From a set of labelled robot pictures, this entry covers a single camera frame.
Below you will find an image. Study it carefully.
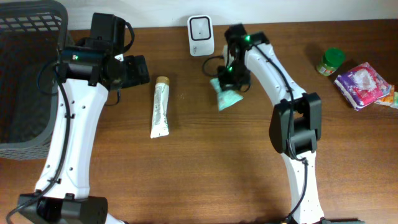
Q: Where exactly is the teal wet wipes pack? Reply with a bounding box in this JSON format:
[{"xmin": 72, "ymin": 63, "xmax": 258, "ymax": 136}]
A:
[{"xmin": 210, "ymin": 78, "xmax": 243, "ymax": 111}]

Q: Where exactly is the white tube with tan cap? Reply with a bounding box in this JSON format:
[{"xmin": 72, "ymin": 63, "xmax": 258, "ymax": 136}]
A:
[{"xmin": 150, "ymin": 77, "xmax": 170, "ymax": 139}]

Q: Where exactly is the green lid jar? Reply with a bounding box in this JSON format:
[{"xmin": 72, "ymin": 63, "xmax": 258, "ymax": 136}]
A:
[{"xmin": 317, "ymin": 48, "xmax": 345, "ymax": 76}]

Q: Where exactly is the pink purple tissue pack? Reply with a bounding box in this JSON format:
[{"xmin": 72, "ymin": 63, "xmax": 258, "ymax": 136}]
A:
[{"xmin": 334, "ymin": 62, "xmax": 391, "ymax": 111}]

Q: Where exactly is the orange small tissue box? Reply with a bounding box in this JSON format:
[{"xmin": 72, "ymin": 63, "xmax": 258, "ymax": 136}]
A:
[{"xmin": 376, "ymin": 85, "xmax": 394, "ymax": 106}]

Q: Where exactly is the green small tissue box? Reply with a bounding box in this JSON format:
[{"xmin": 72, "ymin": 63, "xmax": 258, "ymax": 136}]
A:
[{"xmin": 390, "ymin": 91, "xmax": 398, "ymax": 109}]

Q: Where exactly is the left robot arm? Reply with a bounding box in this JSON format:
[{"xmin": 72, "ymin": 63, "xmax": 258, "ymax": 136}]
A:
[{"xmin": 14, "ymin": 12, "xmax": 150, "ymax": 223}]

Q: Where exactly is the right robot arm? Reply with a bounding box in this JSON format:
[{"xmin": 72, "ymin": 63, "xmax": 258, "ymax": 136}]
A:
[{"xmin": 218, "ymin": 24, "xmax": 325, "ymax": 223}]

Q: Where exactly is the dark grey plastic basket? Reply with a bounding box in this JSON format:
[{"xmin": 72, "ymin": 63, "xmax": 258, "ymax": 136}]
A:
[{"xmin": 1, "ymin": 1, "xmax": 73, "ymax": 160}]

